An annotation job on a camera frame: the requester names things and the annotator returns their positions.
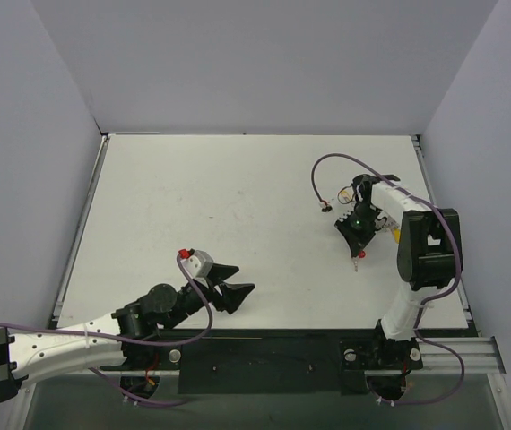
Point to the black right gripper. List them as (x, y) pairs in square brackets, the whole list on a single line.
[(353, 230)]

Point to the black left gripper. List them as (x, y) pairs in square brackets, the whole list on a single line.
[(213, 292)]

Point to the red tag key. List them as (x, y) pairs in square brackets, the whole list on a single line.
[(356, 259)]

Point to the metal disc key organizer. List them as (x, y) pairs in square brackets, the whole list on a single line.
[(347, 197)]

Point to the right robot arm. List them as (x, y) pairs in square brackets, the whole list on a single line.
[(428, 258)]

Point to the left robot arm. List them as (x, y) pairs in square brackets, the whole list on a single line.
[(29, 355)]

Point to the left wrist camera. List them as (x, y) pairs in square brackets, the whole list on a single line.
[(196, 264)]

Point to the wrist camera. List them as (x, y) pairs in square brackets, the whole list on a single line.
[(196, 264), (325, 206)]

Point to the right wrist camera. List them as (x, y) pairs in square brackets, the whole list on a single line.
[(325, 206)]

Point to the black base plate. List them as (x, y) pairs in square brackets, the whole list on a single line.
[(277, 362)]

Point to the aluminium table edge rail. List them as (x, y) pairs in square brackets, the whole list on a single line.
[(415, 139)]

